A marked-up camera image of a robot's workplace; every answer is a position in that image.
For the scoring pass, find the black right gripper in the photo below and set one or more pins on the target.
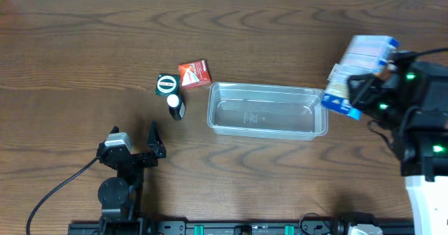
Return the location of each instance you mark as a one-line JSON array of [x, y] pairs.
[[366, 89]]

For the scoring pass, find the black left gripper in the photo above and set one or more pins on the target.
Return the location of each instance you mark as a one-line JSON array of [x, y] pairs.
[[138, 159]]

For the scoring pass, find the blue Kool Fever box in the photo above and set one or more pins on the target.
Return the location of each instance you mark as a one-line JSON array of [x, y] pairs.
[[365, 54]]

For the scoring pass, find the green Zam-Buk box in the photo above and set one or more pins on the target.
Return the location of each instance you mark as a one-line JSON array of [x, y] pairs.
[[167, 84]]

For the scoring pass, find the red Panadol box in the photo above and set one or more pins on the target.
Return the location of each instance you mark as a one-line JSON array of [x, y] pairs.
[[194, 74]]

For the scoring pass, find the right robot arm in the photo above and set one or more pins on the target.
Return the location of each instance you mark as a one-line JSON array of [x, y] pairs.
[[412, 104]]

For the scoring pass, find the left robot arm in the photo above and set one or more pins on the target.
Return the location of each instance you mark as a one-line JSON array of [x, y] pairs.
[[120, 196]]

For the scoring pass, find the clear plastic container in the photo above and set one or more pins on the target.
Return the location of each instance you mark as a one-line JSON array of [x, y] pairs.
[[267, 111]]

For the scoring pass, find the black bottle white cap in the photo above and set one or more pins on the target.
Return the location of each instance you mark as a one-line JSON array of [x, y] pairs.
[[177, 107]]

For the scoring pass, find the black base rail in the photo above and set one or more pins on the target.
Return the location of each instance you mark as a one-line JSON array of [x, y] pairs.
[[310, 223]]

